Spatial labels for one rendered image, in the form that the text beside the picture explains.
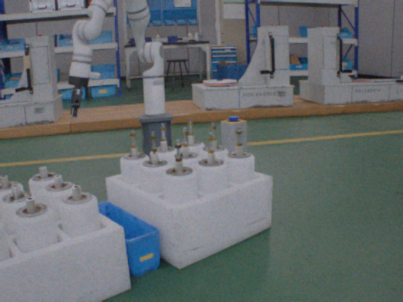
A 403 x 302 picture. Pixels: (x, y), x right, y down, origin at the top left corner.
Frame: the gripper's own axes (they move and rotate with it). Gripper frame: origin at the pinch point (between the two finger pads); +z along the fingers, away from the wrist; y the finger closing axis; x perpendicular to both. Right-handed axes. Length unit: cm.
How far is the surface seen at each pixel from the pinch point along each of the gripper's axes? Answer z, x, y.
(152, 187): 13.5, 23.1, 37.5
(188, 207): 14, 29, 53
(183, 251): 26, 29, 54
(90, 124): 28, 25, -169
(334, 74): -50, 235, -148
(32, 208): 14, -11, 60
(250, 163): 3, 52, 41
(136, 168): 11.0, 20.0, 26.9
